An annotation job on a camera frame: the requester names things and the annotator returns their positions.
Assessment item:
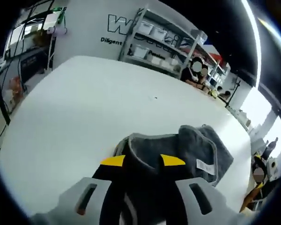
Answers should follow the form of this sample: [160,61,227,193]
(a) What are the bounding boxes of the ceiling light strip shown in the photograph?
[240,0,261,88]

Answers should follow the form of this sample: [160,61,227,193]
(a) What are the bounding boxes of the white box device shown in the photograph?
[44,13,59,29]

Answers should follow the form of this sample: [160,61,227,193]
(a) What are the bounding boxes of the row of white storage bins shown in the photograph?
[133,20,178,68]

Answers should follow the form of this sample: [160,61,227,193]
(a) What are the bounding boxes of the purple paper roll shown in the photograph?
[46,26,68,36]

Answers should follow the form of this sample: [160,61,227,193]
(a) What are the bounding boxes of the white table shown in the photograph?
[0,55,252,225]

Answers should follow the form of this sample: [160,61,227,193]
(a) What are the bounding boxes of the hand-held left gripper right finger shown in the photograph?
[157,153,227,225]

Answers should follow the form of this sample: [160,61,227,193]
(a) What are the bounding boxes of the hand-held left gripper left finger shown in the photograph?
[58,154,127,225]

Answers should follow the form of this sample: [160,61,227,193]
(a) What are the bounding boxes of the grey towel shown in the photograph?
[114,124,235,225]

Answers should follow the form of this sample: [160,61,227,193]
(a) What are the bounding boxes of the grey metal shelf rack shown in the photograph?
[118,7,231,79]

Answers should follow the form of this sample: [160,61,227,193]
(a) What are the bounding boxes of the black workbench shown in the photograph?
[0,43,52,126]

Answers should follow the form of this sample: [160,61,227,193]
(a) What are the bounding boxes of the black tripod stand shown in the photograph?
[225,80,242,108]

